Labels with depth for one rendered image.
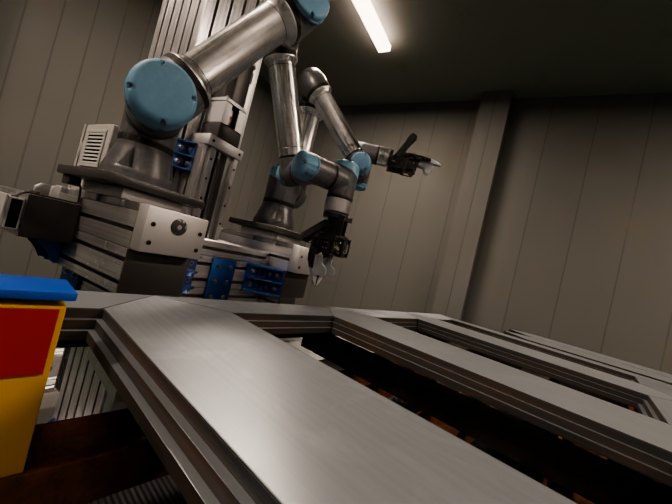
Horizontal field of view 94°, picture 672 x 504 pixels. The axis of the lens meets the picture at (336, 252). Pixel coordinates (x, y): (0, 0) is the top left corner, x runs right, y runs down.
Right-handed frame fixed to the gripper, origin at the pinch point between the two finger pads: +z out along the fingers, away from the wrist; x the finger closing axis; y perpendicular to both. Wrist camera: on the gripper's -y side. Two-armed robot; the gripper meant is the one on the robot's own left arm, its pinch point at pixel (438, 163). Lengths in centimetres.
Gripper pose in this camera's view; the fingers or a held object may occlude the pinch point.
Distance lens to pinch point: 138.9
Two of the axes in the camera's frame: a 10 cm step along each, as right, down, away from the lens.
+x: -0.9, 0.9, -9.9
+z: 9.7, 2.4, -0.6
